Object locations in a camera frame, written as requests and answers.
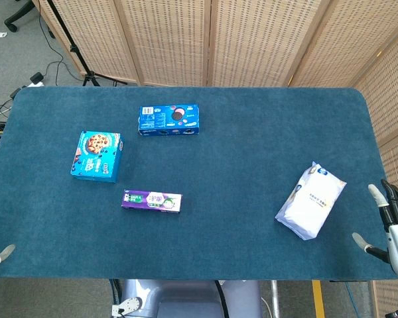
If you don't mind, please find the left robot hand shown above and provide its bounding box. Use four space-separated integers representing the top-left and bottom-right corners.
0 194 17 269

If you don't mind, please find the white tissue paper pack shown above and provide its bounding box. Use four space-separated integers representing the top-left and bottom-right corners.
274 161 348 241

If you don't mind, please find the light blue cookie box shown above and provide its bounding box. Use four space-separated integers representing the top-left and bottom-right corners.
70 130 125 184

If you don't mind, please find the purple toothpaste box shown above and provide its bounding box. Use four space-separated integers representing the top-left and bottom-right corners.
121 189 183 215

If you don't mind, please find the dark blue Oreo box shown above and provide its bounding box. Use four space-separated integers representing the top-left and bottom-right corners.
137 104 200 137

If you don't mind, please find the yellow floor tape strip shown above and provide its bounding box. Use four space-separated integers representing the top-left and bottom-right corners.
311 280 326 318

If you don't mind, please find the metal table leg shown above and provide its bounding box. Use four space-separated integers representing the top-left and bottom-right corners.
271 280 281 318

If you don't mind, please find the grey-blue robot torso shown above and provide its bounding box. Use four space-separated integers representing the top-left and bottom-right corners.
119 280 263 318

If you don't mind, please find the blue felt table cover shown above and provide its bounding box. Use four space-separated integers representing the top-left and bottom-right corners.
0 86 398 282

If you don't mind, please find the black tripod stand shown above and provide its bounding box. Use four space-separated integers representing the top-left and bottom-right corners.
46 0 129 87

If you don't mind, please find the black office chair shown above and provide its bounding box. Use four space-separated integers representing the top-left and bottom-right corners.
3 0 37 33

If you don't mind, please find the white metal bracket plate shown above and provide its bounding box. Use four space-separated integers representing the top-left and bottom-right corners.
111 296 143 317

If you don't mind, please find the black torso cable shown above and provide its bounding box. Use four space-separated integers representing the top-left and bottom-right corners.
214 280 229 318

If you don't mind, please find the thin black floor cable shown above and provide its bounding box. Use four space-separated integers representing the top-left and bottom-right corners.
37 0 77 82

